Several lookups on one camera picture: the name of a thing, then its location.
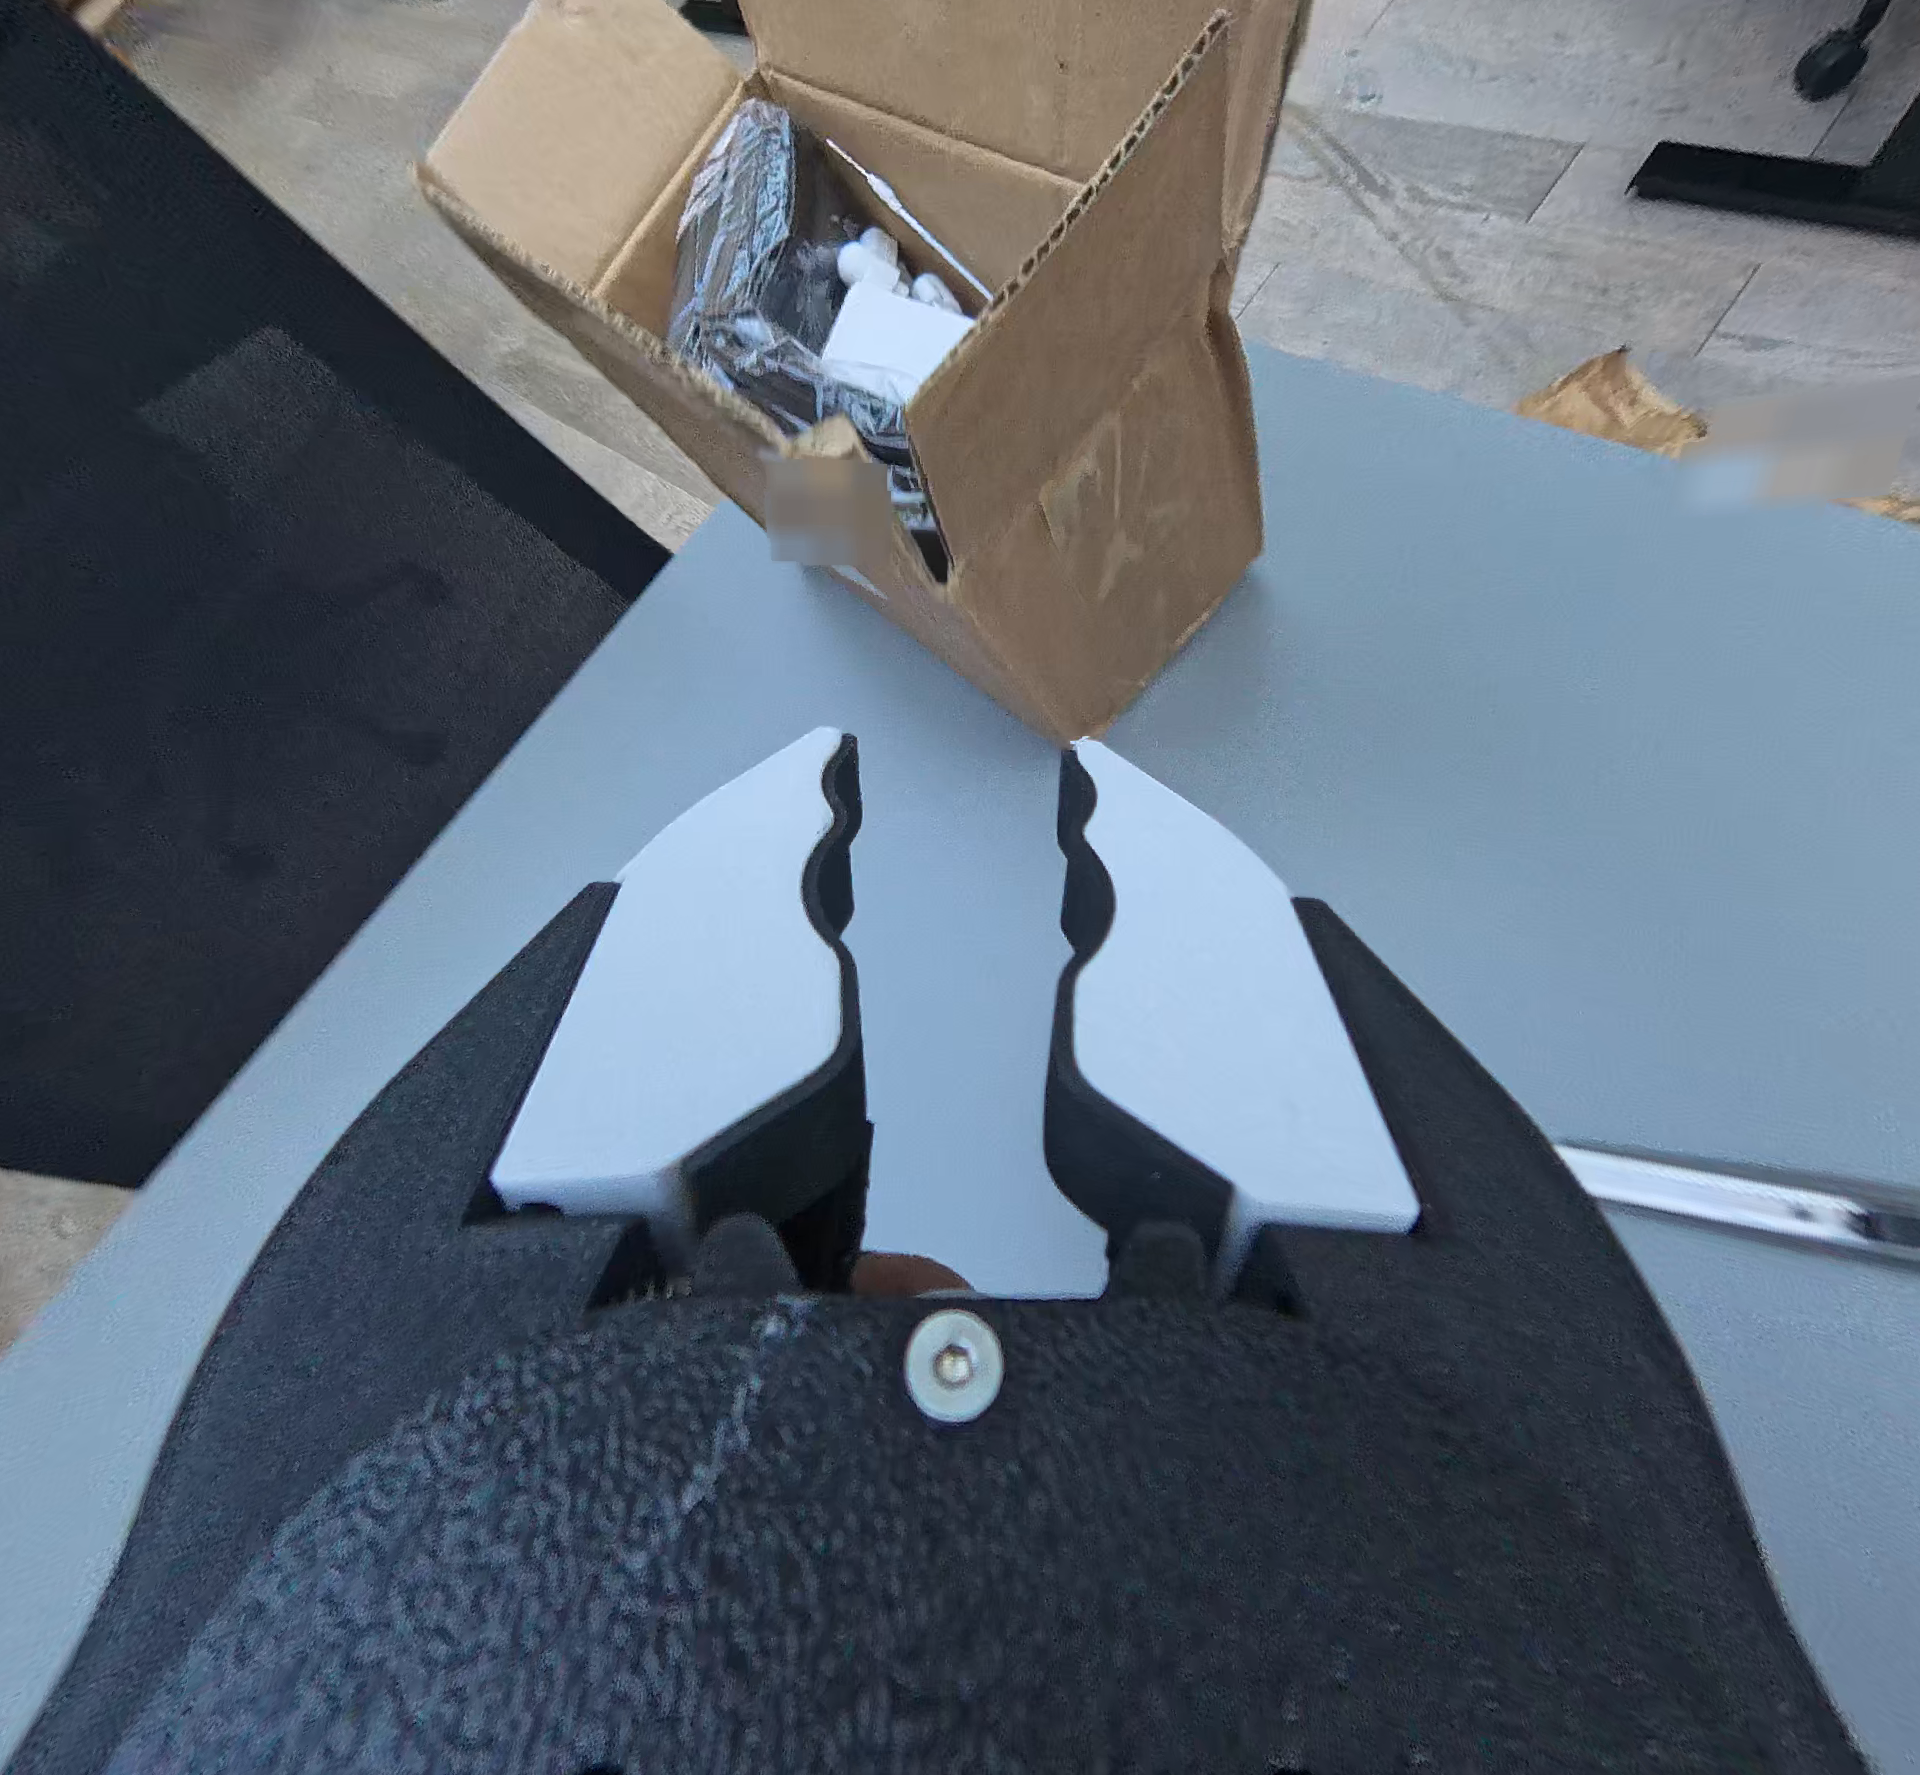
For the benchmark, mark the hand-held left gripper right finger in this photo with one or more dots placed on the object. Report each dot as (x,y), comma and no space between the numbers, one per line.
(1214,1055)

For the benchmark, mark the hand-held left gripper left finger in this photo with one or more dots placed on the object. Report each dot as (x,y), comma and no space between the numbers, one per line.
(691,1025)

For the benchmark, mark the metal utility knife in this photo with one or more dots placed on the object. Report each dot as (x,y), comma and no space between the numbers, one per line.
(1770,1205)

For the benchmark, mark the brown cardboard box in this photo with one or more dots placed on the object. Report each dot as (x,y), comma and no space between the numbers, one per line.
(1111,483)

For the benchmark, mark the grey desk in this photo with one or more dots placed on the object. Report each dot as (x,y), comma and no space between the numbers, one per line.
(1501,829)

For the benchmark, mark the small white box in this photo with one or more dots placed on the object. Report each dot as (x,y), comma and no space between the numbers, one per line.
(901,334)

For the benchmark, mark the black plastic-wrapped item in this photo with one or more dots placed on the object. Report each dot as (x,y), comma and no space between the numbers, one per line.
(751,244)

